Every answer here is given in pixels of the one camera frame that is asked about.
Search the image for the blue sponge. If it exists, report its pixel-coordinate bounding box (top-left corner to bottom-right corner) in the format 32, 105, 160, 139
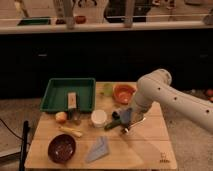
120, 108, 132, 124

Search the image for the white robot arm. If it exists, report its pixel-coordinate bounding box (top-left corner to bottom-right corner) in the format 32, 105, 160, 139
130, 69, 213, 134

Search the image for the orange red bowl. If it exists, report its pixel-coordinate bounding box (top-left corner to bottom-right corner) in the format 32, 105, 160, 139
113, 84, 135, 105

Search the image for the dark maroon bowl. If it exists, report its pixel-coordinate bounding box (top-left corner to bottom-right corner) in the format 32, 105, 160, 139
48, 134, 76, 164

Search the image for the green cucumber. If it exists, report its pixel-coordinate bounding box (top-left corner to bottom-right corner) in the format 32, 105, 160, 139
104, 119, 122, 131

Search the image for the black round knob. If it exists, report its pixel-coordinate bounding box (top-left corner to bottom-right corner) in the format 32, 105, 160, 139
112, 111, 120, 120

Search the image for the white round container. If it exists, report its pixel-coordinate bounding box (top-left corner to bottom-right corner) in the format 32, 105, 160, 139
91, 110, 107, 128

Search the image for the light green cup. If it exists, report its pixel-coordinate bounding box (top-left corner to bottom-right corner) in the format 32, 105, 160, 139
102, 83, 113, 96

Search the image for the light blue folded cloth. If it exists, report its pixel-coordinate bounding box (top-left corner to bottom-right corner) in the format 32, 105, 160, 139
85, 136, 109, 163

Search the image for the small dark green object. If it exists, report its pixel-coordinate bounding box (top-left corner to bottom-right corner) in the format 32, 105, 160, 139
69, 110, 81, 125

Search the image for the tan block in tray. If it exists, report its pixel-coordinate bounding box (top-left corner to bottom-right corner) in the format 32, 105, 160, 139
68, 92, 77, 109

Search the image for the yellow banana piece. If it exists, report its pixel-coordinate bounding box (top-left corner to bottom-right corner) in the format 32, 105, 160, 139
59, 126, 83, 137

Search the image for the small orange fruit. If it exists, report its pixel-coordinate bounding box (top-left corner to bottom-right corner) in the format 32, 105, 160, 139
55, 112, 67, 123

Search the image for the green plastic tray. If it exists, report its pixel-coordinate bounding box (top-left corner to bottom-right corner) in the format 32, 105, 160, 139
39, 77, 97, 114

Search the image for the black stand left of table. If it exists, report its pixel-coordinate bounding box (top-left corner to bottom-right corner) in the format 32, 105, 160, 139
19, 121, 30, 171

